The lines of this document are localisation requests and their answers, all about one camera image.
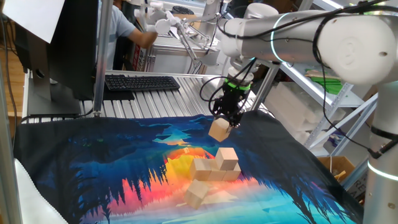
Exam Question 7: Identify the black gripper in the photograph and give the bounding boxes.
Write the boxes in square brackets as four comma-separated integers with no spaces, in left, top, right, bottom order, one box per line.
[211,88,250,128]

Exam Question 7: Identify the bare person forearm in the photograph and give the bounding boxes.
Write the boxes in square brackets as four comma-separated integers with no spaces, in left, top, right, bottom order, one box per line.
[127,27,159,49]

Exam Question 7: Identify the black desk pad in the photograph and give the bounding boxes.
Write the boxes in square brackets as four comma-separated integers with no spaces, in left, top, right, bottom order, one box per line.
[93,88,136,101]

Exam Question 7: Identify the black computer monitor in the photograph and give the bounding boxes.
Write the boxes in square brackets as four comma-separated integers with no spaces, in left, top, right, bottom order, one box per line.
[14,0,100,116]

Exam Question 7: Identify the white foam packing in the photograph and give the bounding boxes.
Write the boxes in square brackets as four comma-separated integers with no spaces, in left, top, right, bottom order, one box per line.
[264,82,320,147]

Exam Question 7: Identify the black round device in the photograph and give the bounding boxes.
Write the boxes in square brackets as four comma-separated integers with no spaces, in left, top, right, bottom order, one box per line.
[172,5,195,16]

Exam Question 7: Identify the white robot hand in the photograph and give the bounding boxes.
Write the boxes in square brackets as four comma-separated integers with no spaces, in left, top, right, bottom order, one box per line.
[133,0,220,67]

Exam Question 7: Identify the white shelf rack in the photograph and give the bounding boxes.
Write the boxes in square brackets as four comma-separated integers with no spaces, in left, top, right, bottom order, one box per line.
[279,62,381,158]

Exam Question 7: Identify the green plastic item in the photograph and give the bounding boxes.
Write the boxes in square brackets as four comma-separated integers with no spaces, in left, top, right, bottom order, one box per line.
[306,68,344,96]

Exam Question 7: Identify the brown cardboard box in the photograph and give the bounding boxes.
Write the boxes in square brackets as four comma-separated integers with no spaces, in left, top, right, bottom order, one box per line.
[317,155,356,184]

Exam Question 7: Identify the forest sunset printed cloth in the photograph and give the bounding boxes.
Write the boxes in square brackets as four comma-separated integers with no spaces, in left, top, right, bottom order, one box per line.
[12,109,365,224]

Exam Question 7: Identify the white paper sheet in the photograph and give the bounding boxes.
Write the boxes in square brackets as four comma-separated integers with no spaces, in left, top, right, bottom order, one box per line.
[2,0,66,44]

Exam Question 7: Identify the black storage crates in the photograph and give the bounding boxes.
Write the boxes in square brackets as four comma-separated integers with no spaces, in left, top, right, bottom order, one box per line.
[222,0,299,19]

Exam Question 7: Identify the person in light blue shirt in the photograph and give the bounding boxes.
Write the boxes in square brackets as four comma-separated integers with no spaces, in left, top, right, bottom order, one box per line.
[96,0,137,71]

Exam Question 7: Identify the green mounting ring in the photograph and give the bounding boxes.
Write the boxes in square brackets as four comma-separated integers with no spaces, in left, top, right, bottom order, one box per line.
[224,77,252,92]

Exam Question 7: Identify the aluminium frame post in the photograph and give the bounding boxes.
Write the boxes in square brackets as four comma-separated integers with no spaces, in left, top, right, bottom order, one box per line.
[0,60,23,224]
[250,0,314,111]
[341,158,371,190]
[92,0,114,118]

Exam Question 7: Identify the grey lettered panel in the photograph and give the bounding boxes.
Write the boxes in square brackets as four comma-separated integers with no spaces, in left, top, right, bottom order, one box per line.
[348,177,368,200]

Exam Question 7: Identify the brown cardboard sheet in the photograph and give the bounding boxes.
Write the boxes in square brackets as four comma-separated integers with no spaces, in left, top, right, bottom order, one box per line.
[172,12,200,29]

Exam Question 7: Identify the black computer keyboard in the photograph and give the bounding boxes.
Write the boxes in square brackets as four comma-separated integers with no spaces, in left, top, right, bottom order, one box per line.
[104,73,182,92]

